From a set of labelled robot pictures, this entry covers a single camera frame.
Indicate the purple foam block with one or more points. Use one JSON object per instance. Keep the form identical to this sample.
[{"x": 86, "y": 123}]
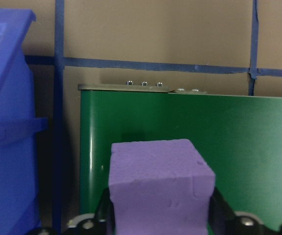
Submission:
[{"x": 155, "y": 191}]

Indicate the green conveyor belt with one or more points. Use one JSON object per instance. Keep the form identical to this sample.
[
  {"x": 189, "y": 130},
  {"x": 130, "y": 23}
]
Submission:
[{"x": 204, "y": 134}]

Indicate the blue plastic storage bin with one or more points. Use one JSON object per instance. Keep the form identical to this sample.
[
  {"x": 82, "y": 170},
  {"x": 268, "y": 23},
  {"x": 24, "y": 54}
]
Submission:
[{"x": 8, "y": 122}]

